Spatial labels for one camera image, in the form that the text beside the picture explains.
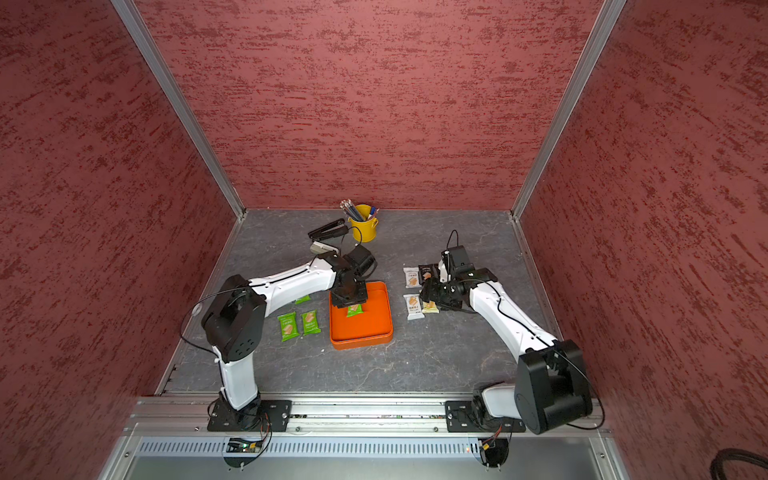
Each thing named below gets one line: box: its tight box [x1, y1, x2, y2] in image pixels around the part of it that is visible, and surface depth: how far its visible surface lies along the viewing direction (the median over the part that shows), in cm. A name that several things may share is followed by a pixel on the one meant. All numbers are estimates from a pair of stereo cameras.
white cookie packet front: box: [403, 294, 425, 320], surface depth 94 cm
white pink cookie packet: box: [403, 267, 422, 288], surface depth 102 cm
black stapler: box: [308, 218, 349, 240], surface depth 115 cm
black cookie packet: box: [418, 263, 440, 285], surface depth 105 cm
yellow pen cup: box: [348, 217, 379, 243], surface depth 109 cm
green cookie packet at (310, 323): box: [300, 309, 322, 336], surface depth 91 cm
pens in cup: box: [339, 198, 380, 221], surface depth 108 cm
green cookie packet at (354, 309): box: [346, 304, 364, 317], surface depth 89 cm
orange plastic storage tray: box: [328, 281, 394, 351], surface depth 92 cm
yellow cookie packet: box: [422, 300, 439, 314], surface depth 94 cm
